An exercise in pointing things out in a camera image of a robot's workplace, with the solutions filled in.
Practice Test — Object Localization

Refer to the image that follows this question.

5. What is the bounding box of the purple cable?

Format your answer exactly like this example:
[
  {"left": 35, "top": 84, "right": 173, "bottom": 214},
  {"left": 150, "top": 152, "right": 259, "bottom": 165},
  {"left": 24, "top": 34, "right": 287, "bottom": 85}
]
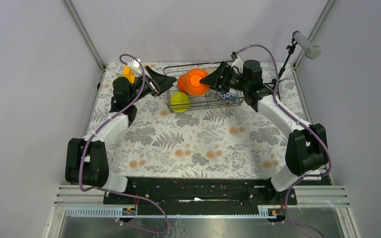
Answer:
[
  {"left": 78, "top": 53, "right": 172, "bottom": 235},
  {"left": 233, "top": 44, "right": 333, "bottom": 238}
]

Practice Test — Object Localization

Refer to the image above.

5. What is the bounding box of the orange plastic bowl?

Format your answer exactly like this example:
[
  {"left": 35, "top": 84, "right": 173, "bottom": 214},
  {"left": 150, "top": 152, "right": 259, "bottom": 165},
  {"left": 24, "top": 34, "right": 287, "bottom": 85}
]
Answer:
[{"left": 177, "top": 74, "right": 187, "bottom": 94}]

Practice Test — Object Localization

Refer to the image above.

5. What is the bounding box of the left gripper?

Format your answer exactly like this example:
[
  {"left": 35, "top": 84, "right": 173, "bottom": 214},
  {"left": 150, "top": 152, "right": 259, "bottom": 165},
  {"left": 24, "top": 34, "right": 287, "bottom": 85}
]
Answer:
[{"left": 128, "top": 66, "right": 177, "bottom": 105}]

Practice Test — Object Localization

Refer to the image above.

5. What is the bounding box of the orange plastic block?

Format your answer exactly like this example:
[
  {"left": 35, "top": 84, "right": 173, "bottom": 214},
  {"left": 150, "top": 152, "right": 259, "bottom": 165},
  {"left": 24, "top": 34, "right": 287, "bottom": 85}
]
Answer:
[{"left": 123, "top": 66, "right": 136, "bottom": 84}]

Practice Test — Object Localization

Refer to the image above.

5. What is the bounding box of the wire dish rack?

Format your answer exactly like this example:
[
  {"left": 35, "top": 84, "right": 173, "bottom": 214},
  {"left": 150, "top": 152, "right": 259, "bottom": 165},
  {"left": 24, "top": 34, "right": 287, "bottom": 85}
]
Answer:
[{"left": 163, "top": 61, "right": 244, "bottom": 111}]

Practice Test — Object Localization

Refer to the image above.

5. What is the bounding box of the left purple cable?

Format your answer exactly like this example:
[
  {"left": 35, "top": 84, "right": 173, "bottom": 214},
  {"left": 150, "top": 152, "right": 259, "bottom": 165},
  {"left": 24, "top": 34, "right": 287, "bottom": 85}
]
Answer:
[{"left": 78, "top": 53, "right": 172, "bottom": 235}]

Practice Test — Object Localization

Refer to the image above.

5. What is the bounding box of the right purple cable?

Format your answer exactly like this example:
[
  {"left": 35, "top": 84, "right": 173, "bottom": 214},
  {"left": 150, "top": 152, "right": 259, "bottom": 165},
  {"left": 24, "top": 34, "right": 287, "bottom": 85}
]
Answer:
[{"left": 233, "top": 44, "right": 333, "bottom": 238}]

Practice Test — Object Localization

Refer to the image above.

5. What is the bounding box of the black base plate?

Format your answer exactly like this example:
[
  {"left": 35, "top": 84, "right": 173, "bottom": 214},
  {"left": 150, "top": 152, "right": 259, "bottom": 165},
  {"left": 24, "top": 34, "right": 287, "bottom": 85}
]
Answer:
[{"left": 103, "top": 177, "right": 302, "bottom": 216}]

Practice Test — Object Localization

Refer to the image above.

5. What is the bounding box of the microphone on black stand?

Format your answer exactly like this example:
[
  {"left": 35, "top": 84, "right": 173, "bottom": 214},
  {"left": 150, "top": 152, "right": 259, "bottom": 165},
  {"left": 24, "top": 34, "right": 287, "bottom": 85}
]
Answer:
[{"left": 258, "top": 31, "right": 321, "bottom": 99}]

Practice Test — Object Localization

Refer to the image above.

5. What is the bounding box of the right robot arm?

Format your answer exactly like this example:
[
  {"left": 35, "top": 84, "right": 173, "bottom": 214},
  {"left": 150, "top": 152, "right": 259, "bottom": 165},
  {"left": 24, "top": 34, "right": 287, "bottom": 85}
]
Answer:
[{"left": 200, "top": 60, "right": 331, "bottom": 204}]

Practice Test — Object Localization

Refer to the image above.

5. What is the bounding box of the blue patterned bowl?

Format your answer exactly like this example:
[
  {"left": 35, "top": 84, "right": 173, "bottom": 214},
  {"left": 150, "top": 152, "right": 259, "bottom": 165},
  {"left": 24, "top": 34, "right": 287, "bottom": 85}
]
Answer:
[{"left": 216, "top": 92, "right": 237, "bottom": 103}]

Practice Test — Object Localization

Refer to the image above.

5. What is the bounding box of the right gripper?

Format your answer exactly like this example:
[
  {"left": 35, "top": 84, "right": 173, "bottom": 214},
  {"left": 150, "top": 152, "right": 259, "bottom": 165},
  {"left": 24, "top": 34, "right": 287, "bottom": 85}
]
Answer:
[{"left": 199, "top": 61, "right": 249, "bottom": 95}]

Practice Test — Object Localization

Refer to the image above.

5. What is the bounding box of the floral tablecloth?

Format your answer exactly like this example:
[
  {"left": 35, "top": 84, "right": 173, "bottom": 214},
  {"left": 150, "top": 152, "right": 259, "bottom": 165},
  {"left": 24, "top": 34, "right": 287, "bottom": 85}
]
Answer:
[{"left": 74, "top": 61, "right": 322, "bottom": 180}]

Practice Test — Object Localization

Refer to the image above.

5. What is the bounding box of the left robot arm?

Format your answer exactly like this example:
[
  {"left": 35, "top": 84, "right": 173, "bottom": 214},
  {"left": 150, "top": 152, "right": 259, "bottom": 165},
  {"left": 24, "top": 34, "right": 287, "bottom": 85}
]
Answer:
[{"left": 65, "top": 66, "right": 177, "bottom": 204}]

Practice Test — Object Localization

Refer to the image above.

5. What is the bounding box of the yellow plastic bowl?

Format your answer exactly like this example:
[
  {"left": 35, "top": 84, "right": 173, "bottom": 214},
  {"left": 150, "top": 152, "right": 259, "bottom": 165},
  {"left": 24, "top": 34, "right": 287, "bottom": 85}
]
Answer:
[{"left": 170, "top": 92, "right": 190, "bottom": 113}]

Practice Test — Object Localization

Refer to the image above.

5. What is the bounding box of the orange bowl with white inside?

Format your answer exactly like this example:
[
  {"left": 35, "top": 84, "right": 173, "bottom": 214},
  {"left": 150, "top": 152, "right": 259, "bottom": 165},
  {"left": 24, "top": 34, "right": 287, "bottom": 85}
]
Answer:
[{"left": 183, "top": 68, "right": 210, "bottom": 97}]

